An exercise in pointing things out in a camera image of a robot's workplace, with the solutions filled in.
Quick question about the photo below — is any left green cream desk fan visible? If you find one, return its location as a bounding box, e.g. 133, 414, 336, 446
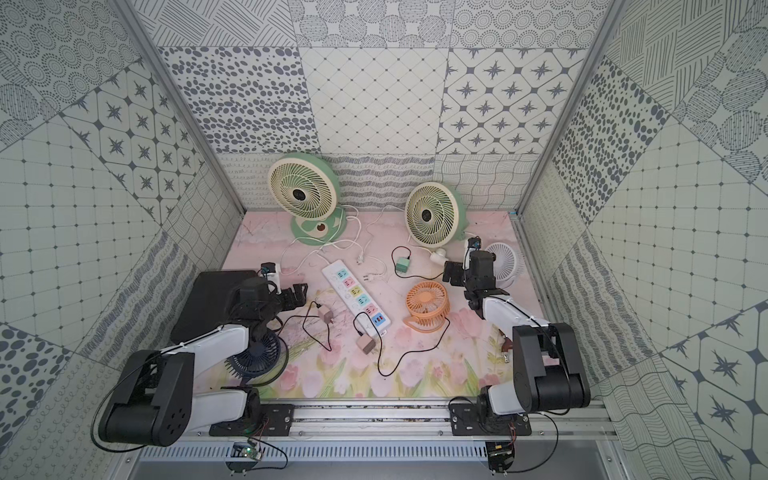
267, 153, 347, 246

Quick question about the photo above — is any right green cream desk fan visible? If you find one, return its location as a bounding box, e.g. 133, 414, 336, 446
404, 181, 468, 249

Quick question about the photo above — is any black cable of blue fan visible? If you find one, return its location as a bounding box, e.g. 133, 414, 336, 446
275, 299, 334, 355

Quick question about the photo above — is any green USB adapter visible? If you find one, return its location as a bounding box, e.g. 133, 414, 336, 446
395, 257, 410, 273

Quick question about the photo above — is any black cable of orange fan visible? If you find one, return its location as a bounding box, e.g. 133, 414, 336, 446
352, 311, 451, 379

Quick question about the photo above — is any white power strip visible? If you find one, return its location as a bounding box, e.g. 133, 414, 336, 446
321, 260, 391, 336

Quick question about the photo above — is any green cream desk fan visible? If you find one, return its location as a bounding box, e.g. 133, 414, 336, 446
404, 181, 468, 249
267, 153, 347, 246

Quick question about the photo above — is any dark blue small fan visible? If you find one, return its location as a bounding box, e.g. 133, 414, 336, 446
225, 332, 289, 388

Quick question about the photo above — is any orange small fan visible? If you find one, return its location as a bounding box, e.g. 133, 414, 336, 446
403, 280, 450, 333

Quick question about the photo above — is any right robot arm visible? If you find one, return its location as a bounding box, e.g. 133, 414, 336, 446
442, 249, 591, 416

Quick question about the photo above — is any white cable of left fan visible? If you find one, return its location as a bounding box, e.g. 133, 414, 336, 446
278, 203, 373, 271

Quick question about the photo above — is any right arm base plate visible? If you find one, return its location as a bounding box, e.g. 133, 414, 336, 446
448, 399, 532, 439

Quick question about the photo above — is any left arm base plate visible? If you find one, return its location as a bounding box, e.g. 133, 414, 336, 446
208, 403, 295, 437

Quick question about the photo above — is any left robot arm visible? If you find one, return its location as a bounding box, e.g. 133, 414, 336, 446
90, 270, 308, 453

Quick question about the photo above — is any floral pink table mat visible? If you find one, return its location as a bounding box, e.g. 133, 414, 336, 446
224, 211, 512, 399

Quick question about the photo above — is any pink USB adapter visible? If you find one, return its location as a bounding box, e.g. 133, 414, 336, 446
317, 305, 334, 325
356, 334, 376, 355

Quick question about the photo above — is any white cable of right fan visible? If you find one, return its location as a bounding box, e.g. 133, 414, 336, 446
362, 206, 481, 283

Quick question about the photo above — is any black cable of white fan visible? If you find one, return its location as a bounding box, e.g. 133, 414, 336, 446
391, 245, 445, 282

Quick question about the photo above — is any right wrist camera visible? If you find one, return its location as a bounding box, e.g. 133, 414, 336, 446
463, 236, 482, 270

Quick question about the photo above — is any small white fan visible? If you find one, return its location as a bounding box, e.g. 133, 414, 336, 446
486, 242, 523, 289

